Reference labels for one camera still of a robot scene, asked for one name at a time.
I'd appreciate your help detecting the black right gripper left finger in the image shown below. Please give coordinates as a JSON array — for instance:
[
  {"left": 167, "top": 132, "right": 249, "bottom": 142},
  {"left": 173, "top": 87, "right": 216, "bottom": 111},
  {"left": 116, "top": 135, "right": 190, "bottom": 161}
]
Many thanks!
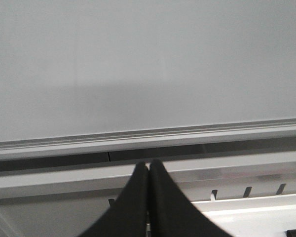
[{"left": 80, "top": 162, "right": 148, "bottom": 237}]

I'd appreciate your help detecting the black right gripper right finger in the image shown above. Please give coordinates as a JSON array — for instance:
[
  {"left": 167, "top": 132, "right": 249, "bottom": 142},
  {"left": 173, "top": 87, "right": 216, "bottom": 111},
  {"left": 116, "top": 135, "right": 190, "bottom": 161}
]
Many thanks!
[{"left": 148, "top": 160, "right": 230, "bottom": 237}]

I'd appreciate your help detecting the white metal table frame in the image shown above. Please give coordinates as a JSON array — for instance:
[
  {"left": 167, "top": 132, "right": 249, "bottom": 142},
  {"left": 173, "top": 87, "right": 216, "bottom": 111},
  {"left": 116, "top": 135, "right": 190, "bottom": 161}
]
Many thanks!
[{"left": 0, "top": 151, "right": 296, "bottom": 237}]

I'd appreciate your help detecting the white whiteboard with aluminium frame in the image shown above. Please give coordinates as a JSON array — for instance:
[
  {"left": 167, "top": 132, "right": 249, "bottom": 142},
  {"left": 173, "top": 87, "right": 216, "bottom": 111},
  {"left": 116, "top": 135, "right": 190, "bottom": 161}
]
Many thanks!
[{"left": 0, "top": 0, "right": 296, "bottom": 160}]

